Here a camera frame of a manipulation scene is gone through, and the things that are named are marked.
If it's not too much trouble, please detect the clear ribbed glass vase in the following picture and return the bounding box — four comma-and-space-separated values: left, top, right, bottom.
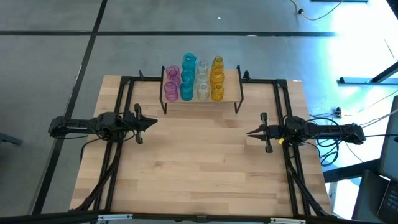
195, 72, 210, 86

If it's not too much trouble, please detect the black front crossbar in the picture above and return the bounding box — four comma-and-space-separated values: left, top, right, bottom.
0, 210, 398, 224

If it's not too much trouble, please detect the black metal table frame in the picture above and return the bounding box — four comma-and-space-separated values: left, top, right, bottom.
70, 70, 333, 218

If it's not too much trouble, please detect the dark furniture foot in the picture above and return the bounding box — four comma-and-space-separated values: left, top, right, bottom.
0, 132, 23, 146

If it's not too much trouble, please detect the pink ribbed glass vase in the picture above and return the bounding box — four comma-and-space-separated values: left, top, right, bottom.
163, 81, 179, 103

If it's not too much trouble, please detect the yellow cable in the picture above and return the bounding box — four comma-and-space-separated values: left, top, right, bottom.
290, 0, 345, 22

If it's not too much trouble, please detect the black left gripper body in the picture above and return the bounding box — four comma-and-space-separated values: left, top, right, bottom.
123, 103, 147, 144

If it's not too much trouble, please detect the white cable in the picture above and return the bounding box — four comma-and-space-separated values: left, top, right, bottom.
360, 108, 398, 129

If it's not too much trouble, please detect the dark grey monitor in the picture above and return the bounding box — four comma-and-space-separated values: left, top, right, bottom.
379, 95, 398, 183

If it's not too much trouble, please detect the black floor beam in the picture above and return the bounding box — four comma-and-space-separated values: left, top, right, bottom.
322, 157, 382, 184

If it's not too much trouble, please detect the blue rippled glass vase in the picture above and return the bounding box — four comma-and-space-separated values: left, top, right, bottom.
179, 81, 195, 101

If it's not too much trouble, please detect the yellow diamond-pattern glass vase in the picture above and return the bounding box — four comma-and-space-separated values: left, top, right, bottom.
209, 70, 226, 86

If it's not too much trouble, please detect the tall yellow glass vase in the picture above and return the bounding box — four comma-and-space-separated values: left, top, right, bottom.
211, 55, 224, 73

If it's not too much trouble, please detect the black stand base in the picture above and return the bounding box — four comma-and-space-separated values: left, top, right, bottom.
338, 60, 398, 85

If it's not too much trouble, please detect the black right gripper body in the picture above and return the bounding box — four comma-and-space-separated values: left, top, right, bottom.
260, 112, 284, 154

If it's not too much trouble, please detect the wooden shelf with black frame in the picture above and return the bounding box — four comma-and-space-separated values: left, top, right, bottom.
159, 64, 246, 115

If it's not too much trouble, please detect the black cable bundle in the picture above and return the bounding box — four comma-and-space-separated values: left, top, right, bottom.
306, 136, 341, 167

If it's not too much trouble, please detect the black laptop keyboard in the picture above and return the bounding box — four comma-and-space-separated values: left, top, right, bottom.
377, 181, 398, 218

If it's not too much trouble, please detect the silver bracket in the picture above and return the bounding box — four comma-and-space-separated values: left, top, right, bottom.
97, 213, 134, 221
269, 217, 307, 224

